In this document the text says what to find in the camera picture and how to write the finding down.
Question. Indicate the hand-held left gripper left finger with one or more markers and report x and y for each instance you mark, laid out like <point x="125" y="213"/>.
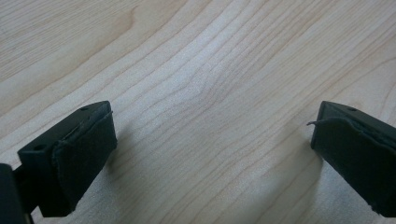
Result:
<point x="71" y="155"/>

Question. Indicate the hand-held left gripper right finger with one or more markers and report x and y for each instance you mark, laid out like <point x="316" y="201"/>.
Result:
<point x="358" y="149"/>

